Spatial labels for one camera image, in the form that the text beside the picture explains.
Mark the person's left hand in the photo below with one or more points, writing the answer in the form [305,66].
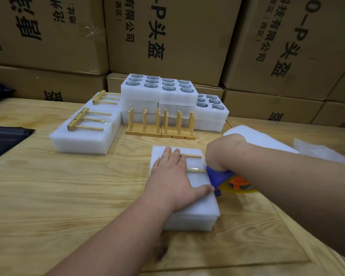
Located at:
[172,186]

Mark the person's right hand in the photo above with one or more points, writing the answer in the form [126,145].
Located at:
[224,152]

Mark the orange and blue tape dispenser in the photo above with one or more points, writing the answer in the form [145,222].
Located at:
[221,178]

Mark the foam package with rack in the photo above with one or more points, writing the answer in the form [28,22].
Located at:
[198,163]
[112,126]

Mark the pile of white foam sheets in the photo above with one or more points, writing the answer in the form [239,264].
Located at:
[259,138]

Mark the row of wooden peg racks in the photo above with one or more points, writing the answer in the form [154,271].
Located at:
[141,134]

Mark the stack of white foam trays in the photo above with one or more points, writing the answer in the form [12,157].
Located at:
[141,97]

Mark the person's left forearm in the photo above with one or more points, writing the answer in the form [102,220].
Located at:
[109,244]

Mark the person's right forearm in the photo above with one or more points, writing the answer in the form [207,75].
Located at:
[299,186]

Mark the clear plastic wrap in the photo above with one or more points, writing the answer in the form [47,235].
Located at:
[322,151]

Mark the stack of brown cardboard boxes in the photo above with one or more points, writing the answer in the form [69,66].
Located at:
[172,31]

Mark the black plastic bags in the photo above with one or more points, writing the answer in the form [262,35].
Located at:
[6,140]

